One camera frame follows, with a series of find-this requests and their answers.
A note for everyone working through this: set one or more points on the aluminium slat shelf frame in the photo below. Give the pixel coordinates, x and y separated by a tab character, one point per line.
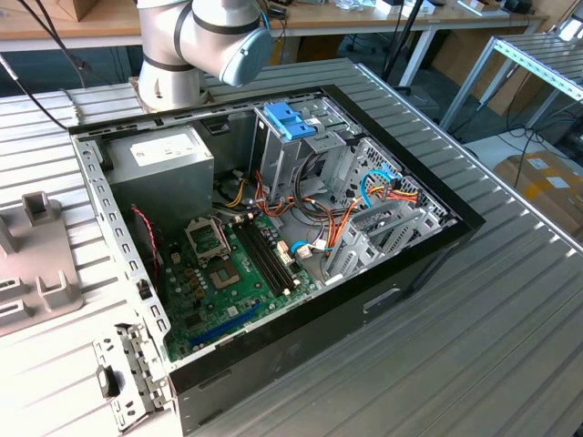
537	59

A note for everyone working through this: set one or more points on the black tripod stand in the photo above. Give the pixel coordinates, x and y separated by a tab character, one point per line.
403	89

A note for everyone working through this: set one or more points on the grey power supply unit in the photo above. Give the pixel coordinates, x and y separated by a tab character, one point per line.
159	191

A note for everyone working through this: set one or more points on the open black PC case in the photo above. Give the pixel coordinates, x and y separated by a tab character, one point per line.
319	350

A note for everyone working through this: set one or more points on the cardboard box with labels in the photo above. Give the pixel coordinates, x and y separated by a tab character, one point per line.
546	182

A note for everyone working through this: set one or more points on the blue expansion slot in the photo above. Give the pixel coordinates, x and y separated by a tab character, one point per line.
225	327

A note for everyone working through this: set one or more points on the small brown cardboard box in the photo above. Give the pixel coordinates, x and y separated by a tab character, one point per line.
82	9

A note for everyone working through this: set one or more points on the metal optical drive cage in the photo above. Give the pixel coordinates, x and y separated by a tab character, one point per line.
278	164

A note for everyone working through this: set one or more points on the white board connector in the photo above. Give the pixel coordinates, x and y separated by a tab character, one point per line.
284	255

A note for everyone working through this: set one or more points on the wooden desk white legs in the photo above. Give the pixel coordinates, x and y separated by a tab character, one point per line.
346	23

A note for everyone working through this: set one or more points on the grey metal disk bay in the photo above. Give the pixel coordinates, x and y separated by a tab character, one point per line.
357	255

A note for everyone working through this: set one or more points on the CPU socket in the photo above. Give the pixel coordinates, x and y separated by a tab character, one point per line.
224	276

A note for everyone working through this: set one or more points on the blue drive cage latch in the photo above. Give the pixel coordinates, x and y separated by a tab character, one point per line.
282	118

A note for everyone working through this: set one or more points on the grey parts rack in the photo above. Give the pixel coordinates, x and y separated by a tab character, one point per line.
41	255

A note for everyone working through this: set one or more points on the black RAM slot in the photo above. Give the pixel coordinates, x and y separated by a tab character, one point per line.
267	255
256	255
272	255
262	255

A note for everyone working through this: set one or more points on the green motherboard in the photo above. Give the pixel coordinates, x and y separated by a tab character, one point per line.
255	296

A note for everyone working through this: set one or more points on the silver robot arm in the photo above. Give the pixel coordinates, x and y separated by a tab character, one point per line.
164	41

